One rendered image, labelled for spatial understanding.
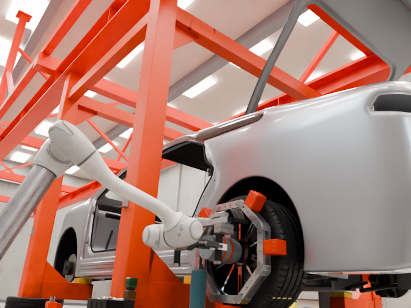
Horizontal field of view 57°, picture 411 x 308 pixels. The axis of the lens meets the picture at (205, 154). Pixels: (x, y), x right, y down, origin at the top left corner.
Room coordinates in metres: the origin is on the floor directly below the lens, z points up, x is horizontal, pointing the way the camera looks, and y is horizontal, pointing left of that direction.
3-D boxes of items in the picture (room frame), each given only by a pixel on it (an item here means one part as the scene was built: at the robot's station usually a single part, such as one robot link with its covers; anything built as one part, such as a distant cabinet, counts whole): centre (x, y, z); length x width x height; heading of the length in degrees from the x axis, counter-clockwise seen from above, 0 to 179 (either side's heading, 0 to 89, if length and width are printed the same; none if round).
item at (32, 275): (3.84, 1.61, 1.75); 0.19 x 0.19 x 2.45; 38
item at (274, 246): (1.90, -0.37, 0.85); 0.09 x 0.08 x 0.07; 38
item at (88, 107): (4.70, 0.52, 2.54); 2.58 x 0.12 x 0.42; 128
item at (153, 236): (1.64, 0.17, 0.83); 0.16 x 0.13 x 0.11; 129
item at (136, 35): (3.10, 1.00, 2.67); 1.77 x 0.10 x 0.12; 38
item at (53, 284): (4.06, 1.33, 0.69); 0.52 x 0.17 x 0.35; 128
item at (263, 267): (2.14, -0.17, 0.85); 0.54 x 0.07 x 0.54; 38
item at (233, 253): (2.09, -0.11, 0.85); 0.21 x 0.14 x 0.14; 128
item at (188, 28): (3.19, -0.68, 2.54); 2.58 x 0.12 x 0.42; 128
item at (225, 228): (1.88, -0.11, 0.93); 0.09 x 0.05 x 0.05; 128
